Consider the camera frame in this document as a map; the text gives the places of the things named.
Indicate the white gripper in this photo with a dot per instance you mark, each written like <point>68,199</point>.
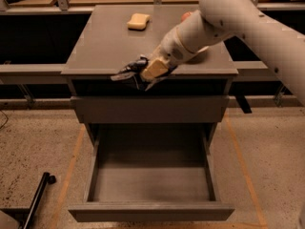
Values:
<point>171,50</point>

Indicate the blue chip bag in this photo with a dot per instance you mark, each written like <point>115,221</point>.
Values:
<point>130,74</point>

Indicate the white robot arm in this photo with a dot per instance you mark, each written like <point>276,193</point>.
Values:
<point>279,47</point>

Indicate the closed grey middle drawer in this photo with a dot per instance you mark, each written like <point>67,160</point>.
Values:
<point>150,109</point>

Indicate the grey drawer cabinet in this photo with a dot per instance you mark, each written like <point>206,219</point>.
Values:
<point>107,45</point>

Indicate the open grey lower drawer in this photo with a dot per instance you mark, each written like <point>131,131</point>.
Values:
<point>151,172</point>

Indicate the yellow sponge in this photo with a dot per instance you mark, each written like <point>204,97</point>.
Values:
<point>138,21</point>

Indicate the white paper bowl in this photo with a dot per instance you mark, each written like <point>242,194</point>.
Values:
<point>201,50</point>

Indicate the red apple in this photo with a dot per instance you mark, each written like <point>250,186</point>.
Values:
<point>186,15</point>

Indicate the black metal stand leg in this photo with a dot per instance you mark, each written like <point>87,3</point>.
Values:
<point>46,179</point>

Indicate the grey metal rail frame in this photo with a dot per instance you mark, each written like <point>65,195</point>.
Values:
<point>25,74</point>

